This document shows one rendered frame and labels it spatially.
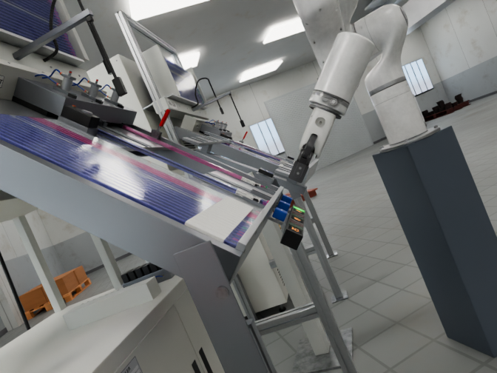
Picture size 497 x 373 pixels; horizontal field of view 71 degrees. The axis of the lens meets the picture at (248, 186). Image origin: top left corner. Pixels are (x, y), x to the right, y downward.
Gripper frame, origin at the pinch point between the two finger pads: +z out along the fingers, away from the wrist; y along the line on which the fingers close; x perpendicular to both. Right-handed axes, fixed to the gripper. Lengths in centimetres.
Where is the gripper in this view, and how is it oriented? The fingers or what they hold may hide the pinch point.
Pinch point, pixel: (297, 175)
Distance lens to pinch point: 80.1
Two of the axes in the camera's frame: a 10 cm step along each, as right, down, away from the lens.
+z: -3.8, 9.1, 1.7
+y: 1.8, -1.1, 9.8
